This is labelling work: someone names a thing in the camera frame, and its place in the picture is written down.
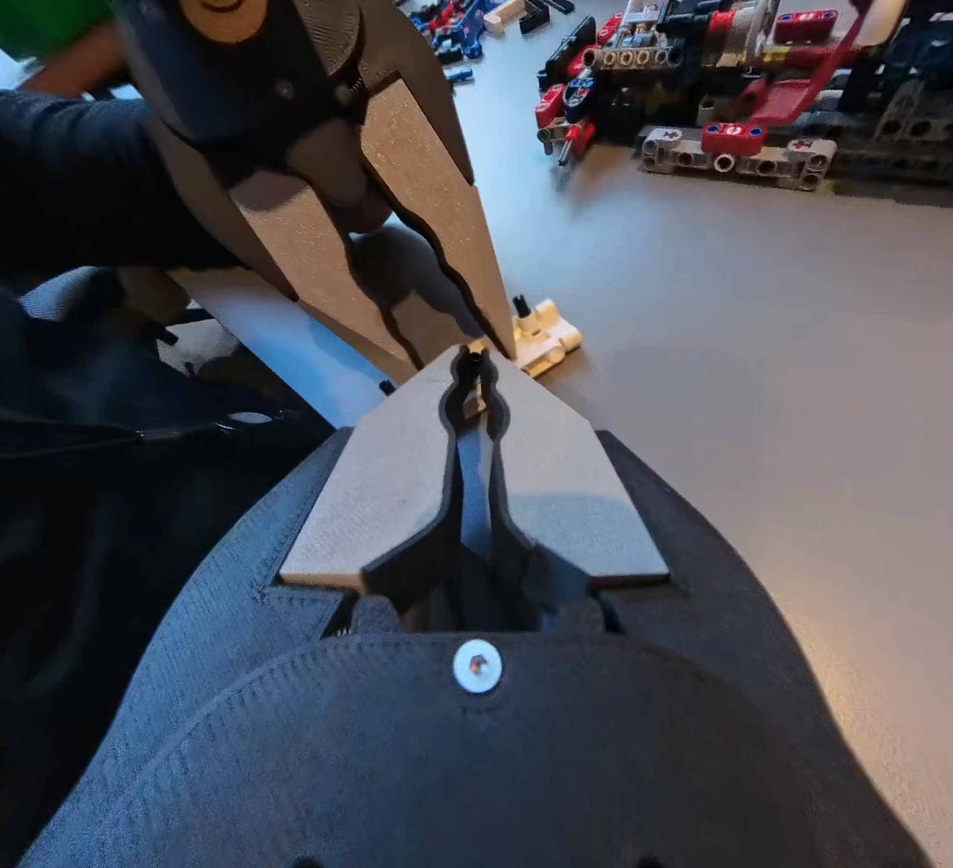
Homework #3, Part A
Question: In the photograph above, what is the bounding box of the person's left forearm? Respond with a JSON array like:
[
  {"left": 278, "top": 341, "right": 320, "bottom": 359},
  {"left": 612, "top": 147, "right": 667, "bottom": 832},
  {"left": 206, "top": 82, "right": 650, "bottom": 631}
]
[{"left": 0, "top": 90, "right": 243, "bottom": 281}]

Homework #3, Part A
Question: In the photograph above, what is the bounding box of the person's left hand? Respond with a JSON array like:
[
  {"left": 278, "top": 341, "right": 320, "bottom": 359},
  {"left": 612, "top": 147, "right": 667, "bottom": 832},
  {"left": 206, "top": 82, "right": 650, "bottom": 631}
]
[{"left": 18, "top": 25, "right": 142, "bottom": 98}]

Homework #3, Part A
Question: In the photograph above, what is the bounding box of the pile of toy bricks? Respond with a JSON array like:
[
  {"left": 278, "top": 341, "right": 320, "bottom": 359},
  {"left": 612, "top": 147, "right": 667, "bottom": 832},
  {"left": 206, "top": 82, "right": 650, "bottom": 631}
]
[{"left": 406, "top": 0, "right": 578, "bottom": 87}]

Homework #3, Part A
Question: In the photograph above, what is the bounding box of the person's torso in dark clothing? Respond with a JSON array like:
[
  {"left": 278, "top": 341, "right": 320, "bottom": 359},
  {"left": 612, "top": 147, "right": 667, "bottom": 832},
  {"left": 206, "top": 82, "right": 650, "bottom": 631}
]
[{"left": 0, "top": 280, "right": 336, "bottom": 868}]

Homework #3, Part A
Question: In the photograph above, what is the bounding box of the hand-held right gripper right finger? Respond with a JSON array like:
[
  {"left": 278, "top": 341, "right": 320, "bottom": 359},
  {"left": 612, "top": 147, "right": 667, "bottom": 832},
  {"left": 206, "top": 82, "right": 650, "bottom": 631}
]
[{"left": 487, "top": 354, "right": 671, "bottom": 590}]

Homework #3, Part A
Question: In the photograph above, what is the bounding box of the white toy brick panel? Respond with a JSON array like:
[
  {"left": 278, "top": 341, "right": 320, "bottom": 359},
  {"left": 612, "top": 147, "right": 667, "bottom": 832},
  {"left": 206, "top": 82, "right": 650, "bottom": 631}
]
[{"left": 510, "top": 295, "right": 583, "bottom": 379}]

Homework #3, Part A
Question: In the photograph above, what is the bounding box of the toy brick car model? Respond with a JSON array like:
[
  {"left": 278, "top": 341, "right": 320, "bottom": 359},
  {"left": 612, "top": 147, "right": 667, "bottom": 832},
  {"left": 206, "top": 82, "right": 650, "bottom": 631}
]
[{"left": 535, "top": 0, "right": 953, "bottom": 193}]

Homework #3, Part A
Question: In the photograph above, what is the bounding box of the light grey desk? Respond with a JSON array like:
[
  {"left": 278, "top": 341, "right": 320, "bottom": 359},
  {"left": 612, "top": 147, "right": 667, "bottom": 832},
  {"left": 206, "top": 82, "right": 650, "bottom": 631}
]
[{"left": 167, "top": 0, "right": 953, "bottom": 868}]

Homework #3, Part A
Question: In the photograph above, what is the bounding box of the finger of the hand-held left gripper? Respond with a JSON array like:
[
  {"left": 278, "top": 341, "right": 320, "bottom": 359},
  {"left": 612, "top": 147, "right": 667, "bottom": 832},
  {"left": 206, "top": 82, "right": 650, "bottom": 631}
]
[
  {"left": 229, "top": 177, "right": 425, "bottom": 387},
  {"left": 359, "top": 73, "right": 518, "bottom": 363}
]

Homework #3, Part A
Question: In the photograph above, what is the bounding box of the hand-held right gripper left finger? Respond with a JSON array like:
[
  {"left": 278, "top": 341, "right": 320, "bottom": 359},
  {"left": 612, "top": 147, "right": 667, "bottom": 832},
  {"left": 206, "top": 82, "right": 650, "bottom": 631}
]
[{"left": 277, "top": 345, "right": 469, "bottom": 594}]

